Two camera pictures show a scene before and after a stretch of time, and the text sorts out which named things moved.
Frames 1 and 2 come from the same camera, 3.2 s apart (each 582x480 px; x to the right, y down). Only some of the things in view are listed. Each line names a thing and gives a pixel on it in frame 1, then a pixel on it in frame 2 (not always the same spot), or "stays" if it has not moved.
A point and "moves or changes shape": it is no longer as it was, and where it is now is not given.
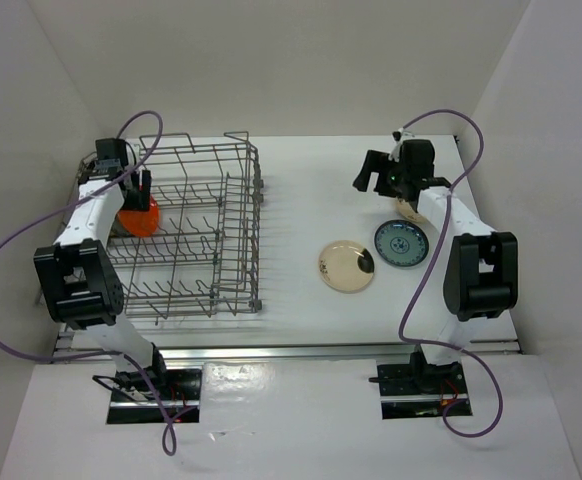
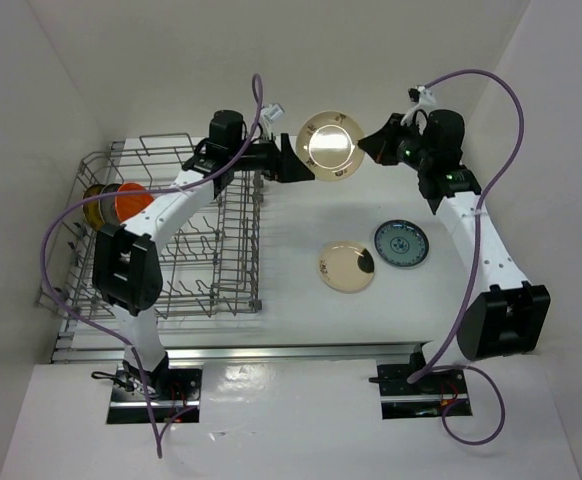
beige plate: x=409 y=212 -> x=327 y=142
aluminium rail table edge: x=88 y=346 stays
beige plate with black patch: x=346 y=266 stays
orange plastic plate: x=141 y=223 moves or changes shape
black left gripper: x=139 y=200 -> x=283 y=166
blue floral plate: x=401 y=243 stays
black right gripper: x=372 y=161 -> x=379 y=145
